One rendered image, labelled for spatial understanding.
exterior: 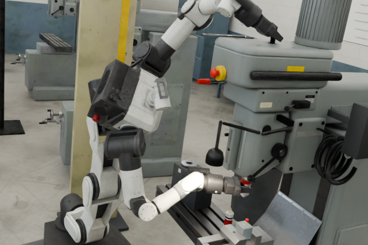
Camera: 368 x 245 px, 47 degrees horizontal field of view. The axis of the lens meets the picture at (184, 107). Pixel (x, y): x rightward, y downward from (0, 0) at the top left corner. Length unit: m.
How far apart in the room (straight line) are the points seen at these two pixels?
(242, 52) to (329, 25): 0.44
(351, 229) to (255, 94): 0.94
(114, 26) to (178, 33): 1.43
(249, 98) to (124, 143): 0.53
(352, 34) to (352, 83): 4.99
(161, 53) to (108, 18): 1.40
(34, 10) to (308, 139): 9.13
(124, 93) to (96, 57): 1.52
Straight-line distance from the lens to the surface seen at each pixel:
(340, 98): 1.98
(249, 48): 1.57
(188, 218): 2.24
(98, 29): 3.24
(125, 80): 1.79
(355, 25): 6.99
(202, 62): 9.12
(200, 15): 1.87
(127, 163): 1.74
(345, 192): 2.13
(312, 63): 1.77
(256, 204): 4.00
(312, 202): 2.19
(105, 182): 2.22
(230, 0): 1.66
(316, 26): 1.85
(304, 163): 1.95
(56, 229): 2.75
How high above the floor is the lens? 2.08
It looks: 16 degrees down
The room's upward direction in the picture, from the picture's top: 8 degrees clockwise
